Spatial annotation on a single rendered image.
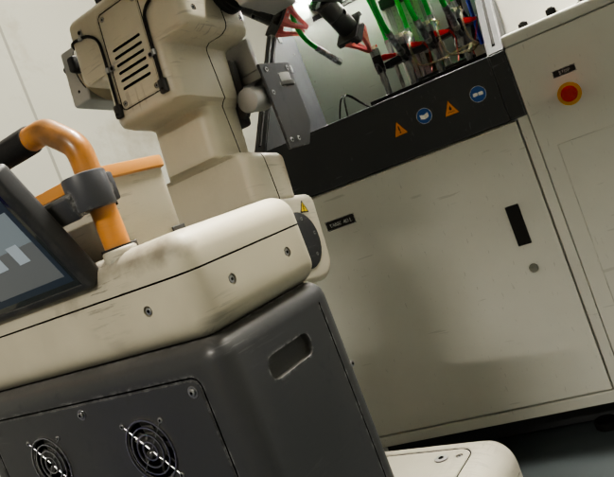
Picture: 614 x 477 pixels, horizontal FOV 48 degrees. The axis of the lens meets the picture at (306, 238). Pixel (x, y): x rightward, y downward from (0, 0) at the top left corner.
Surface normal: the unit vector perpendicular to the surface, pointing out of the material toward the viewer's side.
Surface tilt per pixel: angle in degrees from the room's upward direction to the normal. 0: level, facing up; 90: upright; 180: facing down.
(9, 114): 90
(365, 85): 90
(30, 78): 90
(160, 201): 92
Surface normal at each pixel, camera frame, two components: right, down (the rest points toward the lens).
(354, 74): -0.37, 0.19
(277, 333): 0.78, -0.27
